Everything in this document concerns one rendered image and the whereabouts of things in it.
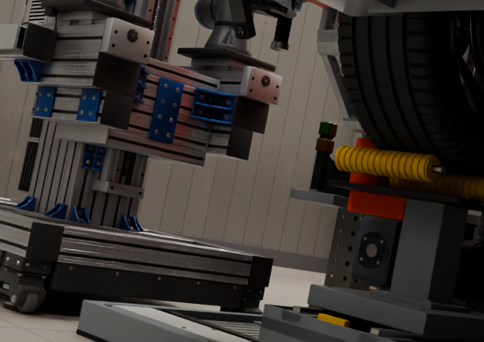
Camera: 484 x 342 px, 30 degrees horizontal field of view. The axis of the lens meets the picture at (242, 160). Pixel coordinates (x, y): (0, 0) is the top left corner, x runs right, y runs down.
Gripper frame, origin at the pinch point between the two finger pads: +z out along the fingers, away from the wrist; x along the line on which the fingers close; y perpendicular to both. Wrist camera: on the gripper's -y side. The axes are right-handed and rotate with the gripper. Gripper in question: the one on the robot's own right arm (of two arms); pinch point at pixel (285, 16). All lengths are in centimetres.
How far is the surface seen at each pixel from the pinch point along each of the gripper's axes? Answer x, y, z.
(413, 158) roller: -42, -31, 3
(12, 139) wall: 332, -30, 126
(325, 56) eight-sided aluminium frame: -21.7, -11.6, -7.5
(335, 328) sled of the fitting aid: -42, -67, -13
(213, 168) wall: 327, -20, 287
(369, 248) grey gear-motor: -11, -51, 34
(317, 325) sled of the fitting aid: -37, -67, -13
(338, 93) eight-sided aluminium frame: -21.8, -18.4, -0.8
